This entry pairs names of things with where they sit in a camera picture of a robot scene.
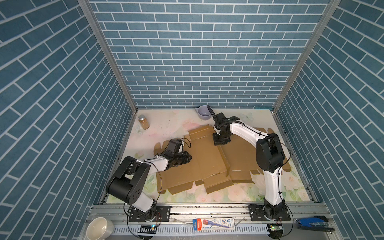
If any aluminium corner post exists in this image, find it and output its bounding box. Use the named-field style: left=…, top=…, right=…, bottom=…
left=78, top=0, right=138, bottom=114
left=272, top=0, right=341, bottom=114

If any blue black stapler tool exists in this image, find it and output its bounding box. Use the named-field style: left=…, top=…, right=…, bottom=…
left=296, top=216, right=335, bottom=233

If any aluminium corner post left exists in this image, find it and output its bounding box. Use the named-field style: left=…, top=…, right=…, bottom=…
left=78, top=0, right=138, bottom=114

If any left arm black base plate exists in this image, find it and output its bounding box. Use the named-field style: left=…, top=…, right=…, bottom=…
left=128, top=206, right=171, bottom=222

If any flat brown cardboard box blank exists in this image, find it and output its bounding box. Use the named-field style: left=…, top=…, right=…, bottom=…
left=221, top=127, right=292, bottom=184

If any lavender ceramic mug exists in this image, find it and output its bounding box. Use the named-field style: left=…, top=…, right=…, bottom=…
left=194, top=105, right=212, bottom=121

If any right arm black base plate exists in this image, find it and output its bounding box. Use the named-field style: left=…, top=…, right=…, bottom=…
left=248, top=202, right=291, bottom=222

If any white ceramic bowl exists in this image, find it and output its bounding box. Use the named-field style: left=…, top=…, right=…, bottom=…
left=86, top=217, right=115, bottom=240

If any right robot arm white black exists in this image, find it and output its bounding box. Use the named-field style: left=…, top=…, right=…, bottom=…
left=209, top=110, right=286, bottom=207

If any blue red white packet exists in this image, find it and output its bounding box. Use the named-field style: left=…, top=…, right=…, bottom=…
left=193, top=218, right=235, bottom=231

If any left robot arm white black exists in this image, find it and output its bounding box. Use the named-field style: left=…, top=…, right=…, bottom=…
left=106, top=138, right=192, bottom=215

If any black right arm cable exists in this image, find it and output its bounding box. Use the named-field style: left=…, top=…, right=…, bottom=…
left=206, top=104, right=292, bottom=238

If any brown cardboard box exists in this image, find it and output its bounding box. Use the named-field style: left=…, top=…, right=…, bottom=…
left=221, top=127, right=292, bottom=184
left=156, top=125, right=234, bottom=195

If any aluminium corner post right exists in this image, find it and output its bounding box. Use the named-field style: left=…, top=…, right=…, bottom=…
left=272, top=0, right=341, bottom=114

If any aluminium front rail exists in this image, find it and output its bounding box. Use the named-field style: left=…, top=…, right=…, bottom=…
left=79, top=202, right=342, bottom=240

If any glass spice jar silver lid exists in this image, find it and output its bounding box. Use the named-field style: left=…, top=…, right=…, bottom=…
left=138, top=115, right=150, bottom=130

